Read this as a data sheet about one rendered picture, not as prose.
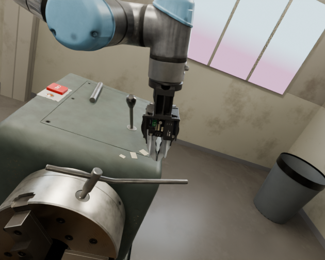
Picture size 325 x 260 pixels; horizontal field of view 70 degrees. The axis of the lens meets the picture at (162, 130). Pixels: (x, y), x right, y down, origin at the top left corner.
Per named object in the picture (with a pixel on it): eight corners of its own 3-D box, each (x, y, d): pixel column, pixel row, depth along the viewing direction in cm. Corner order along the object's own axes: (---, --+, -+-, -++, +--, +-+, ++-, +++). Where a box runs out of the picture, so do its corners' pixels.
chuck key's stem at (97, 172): (72, 207, 53) (93, 173, 48) (73, 199, 55) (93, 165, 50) (82, 208, 54) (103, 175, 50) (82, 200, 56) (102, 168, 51)
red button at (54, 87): (52, 86, 92) (53, 82, 91) (67, 92, 92) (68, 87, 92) (45, 91, 86) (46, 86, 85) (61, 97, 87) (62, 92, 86)
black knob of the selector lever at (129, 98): (124, 104, 75) (128, 91, 73) (133, 107, 76) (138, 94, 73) (122, 109, 72) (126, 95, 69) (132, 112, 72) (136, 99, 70)
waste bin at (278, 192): (299, 232, 279) (340, 190, 248) (260, 223, 268) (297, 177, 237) (277, 198, 329) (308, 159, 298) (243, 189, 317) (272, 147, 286)
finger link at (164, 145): (155, 172, 55) (159, 138, 50) (156, 158, 60) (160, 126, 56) (168, 173, 55) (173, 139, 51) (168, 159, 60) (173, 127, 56)
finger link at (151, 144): (142, 170, 55) (145, 136, 50) (144, 156, 60) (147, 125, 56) (155, 172, 55) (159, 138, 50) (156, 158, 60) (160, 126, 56)
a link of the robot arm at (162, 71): (150, 53, 49) (188, 58, 49) (148, 75, 51) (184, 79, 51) (147, 60, 42) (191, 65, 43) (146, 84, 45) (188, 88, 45)
